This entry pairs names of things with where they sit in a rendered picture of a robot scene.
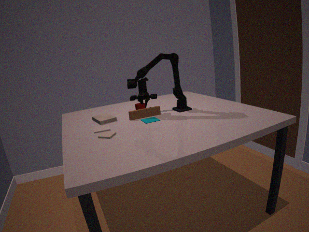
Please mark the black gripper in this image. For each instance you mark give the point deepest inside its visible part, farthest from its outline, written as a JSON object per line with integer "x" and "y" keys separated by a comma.
{"x": 152, "y": 96}

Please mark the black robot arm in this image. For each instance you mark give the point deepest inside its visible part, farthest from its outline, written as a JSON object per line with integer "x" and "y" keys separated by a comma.
{"x": 177, "y": 91}

